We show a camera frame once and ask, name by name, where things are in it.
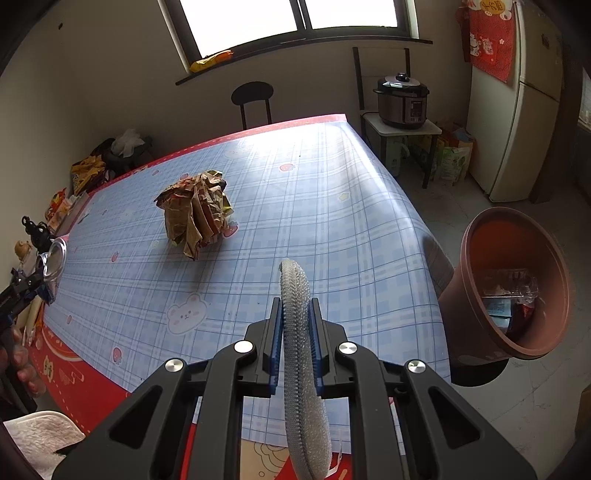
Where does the brown plastic trash bucket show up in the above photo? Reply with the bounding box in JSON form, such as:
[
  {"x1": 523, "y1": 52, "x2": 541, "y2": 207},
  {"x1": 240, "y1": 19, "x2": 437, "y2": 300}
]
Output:
[{"x1": 465, "y1": 207, "x2": 570, "y2": 360}]

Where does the person left hand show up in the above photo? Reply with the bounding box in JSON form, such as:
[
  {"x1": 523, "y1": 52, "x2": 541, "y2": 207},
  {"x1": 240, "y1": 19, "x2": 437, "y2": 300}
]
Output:
[{"x1": 1, "y1": 328, "x2": 46, "y2": 398}]

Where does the plaid blue tablecloth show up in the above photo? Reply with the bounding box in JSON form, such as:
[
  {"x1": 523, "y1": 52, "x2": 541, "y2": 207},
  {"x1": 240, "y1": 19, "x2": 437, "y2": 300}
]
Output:
[{"x1": 31, "y1": 115, "x2": 452, "y2": 439}]

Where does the crumpled brown paper wrapper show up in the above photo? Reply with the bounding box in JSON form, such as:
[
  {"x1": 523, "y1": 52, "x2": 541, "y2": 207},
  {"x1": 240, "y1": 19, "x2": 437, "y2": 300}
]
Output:
[{"x1": 154, "y1": 170, "x2": 233, "y2": 260}]

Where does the black round stool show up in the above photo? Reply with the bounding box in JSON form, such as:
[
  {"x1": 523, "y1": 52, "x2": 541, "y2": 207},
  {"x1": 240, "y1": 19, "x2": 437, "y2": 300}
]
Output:
[{"x1": 420, "y1": 232, "x2": 509, "y2": 387}]

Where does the green electric kettle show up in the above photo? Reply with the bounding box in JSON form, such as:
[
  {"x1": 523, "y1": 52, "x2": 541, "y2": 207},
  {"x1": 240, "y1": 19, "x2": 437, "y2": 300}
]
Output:
[{"x1": 384, "y1": 137, "x2": 410, "y2": 177}]

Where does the small white side table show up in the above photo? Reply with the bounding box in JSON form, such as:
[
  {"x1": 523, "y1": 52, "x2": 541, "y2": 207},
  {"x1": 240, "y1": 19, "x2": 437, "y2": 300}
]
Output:
[{"x1": 361, "y1": 111, "x2": 443, "y2": 189}]

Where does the green printed shopping bag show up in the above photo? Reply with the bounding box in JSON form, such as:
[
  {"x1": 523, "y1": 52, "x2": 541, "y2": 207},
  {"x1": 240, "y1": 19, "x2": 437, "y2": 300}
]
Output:
[{"x1": 431, "y1": 123, "x2": 475, "y2": 186}]

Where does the black high-back chair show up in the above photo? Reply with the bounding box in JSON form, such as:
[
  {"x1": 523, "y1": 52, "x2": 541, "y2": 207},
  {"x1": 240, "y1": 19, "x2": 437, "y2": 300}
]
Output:
[{"x1": 230, "y1": 80, "x2": 276, "y2": 131}]

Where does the silver electric pressure cooker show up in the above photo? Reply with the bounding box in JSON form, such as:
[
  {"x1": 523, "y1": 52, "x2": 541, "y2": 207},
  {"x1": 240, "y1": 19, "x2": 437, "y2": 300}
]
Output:
[{"x1": 374, "y1": 72, "x2": 430, "y2": 129}]

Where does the yellow snack bag on sill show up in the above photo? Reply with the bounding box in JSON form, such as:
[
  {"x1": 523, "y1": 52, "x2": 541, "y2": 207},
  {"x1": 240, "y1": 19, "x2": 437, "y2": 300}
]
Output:
[{"x1": 189, "y1": 50, "x2": 233, "y2": 74}]

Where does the cream two-door refrigerator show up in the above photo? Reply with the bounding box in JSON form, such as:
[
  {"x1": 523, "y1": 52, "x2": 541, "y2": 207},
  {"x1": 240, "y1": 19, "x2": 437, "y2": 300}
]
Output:
[{"x1": 467, "y1": 1, "x2": 563, "y2": 203}]

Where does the red cloth on refrigerator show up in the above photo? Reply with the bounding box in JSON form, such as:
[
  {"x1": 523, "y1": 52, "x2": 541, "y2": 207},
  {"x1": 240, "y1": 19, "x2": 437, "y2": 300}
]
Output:
[{"x1": 456, "y1": 0, "x2": 516, "y2": 83}]

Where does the black window frame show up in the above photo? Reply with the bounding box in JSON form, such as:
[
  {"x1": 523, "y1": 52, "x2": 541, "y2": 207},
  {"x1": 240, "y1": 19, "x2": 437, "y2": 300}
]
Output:
[{"x1": 158, "y1": 0, "x2": 432, "y2": 86}]

